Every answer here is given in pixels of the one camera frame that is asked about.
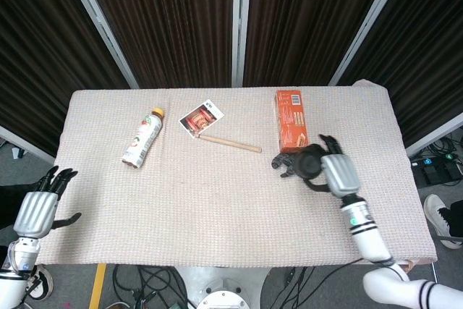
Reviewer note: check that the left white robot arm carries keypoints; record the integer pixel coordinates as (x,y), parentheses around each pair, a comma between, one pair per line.
(21,254)

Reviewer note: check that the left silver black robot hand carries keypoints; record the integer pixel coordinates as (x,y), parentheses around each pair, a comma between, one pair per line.
(34,213)

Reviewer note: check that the grey metal partition post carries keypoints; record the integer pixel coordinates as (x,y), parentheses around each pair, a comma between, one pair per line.
(369,23)
(99,23)
(241,23)

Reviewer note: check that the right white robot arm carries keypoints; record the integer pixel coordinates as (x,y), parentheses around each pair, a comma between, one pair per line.
(369,240)

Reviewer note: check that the orange snack box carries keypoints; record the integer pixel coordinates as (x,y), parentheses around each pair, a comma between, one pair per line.
(291,121)

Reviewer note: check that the white drink bottle orange cap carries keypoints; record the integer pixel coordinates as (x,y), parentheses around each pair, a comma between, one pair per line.
(143,139)

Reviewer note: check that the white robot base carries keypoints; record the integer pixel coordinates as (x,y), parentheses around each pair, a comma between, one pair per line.
(224,291)

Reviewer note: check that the beige waffle tablecloth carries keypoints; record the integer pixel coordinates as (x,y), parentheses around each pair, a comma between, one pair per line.
(217,197)

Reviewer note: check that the photo postcard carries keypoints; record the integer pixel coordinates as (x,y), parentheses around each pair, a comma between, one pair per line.
(200,118)

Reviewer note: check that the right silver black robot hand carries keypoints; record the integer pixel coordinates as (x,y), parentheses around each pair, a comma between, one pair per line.
(340,175)

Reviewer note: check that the white sneaker black trim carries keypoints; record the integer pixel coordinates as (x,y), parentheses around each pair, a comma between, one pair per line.
(436,215)

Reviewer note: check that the black round object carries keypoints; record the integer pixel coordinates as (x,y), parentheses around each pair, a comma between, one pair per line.
(309,166)

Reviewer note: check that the yellow floor tape strip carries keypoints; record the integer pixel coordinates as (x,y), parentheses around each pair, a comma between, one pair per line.
(97,285)

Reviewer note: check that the dark brown partition panel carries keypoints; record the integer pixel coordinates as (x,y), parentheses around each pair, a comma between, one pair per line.
(170,23)
(36,52)
(427,52)
(307,23)

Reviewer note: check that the wooden stick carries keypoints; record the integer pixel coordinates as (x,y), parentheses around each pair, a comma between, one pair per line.
(231,143)

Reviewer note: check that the black trouser leg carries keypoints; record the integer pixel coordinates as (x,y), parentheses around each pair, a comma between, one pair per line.
(12,204)
(456,220)

